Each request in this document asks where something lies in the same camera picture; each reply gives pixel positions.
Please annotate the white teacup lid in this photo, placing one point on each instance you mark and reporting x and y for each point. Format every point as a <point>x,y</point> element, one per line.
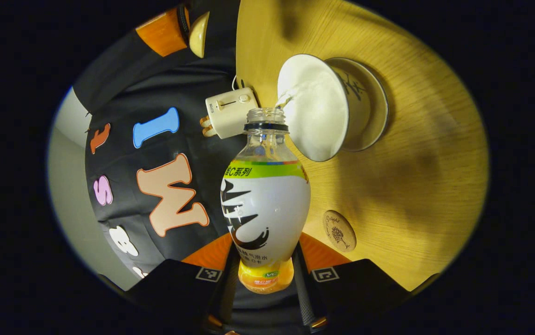
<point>199,35</point>

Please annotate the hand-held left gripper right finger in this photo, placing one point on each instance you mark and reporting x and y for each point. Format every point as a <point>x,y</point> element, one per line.
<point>360,291</point>

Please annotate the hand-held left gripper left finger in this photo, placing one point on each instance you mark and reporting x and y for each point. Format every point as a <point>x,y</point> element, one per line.
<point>179,291</point>

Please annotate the clear water bottle white label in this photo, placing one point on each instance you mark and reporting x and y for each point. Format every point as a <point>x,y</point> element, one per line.
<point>267,209</point>

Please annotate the black backdrop cloth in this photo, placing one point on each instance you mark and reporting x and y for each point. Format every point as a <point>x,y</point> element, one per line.
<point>118,158</point>

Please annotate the bread slice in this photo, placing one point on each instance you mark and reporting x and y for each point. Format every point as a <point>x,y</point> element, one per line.
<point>205,121</point>
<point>208,131</point>

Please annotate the round cork coaster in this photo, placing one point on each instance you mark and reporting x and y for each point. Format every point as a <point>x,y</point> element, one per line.
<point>339,231</point>

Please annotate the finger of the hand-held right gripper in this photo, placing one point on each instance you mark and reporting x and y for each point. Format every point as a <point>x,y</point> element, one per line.
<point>162,32</point>

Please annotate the cream toaster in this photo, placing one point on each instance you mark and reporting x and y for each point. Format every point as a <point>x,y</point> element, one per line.
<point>230,111</point>

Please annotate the white teacup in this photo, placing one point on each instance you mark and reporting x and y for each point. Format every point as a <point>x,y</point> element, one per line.
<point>318,121</point>

